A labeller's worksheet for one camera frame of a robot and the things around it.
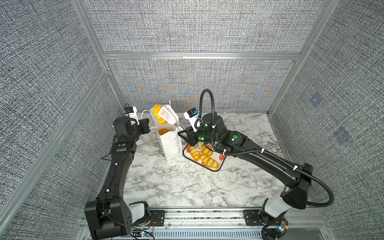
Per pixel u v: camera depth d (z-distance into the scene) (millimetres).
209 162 897
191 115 576
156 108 659
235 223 731
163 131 1009
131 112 665
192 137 585
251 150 462
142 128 688
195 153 924
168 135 746
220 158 949
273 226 729
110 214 395
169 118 651
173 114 661
